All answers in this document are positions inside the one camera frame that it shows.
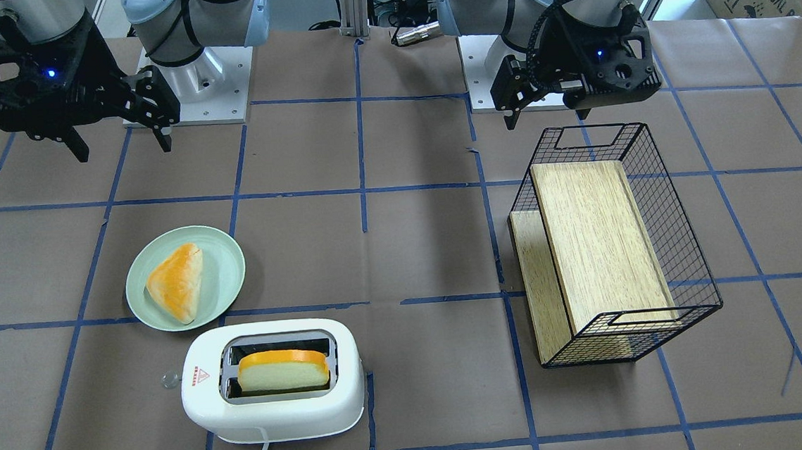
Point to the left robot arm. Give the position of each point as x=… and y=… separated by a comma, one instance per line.
x=518, y=22

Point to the toast slice in toaster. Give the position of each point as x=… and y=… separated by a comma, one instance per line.
x=281, y=370

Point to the white two-slot toaster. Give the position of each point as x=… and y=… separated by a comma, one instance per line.
x=213, y=398

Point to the aluminium frame post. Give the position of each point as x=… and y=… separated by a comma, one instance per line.
x=353, y=18

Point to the black power adapter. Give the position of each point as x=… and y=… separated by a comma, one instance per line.
x=412, y=12

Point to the light green plate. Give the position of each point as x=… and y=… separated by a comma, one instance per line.
x=223, y=276

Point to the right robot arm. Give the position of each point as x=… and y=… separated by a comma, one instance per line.
x=173, y=32

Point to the black wire basket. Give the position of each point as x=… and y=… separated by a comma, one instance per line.
x=682, y=262

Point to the triangular bread on plate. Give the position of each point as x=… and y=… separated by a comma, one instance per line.
x=175, y=283

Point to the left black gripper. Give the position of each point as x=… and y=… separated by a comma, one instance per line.
x=552, y=46

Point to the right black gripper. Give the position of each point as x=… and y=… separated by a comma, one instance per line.
x=102, y=64

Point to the wooden board in basket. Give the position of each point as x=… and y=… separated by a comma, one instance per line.
x=595, y=289

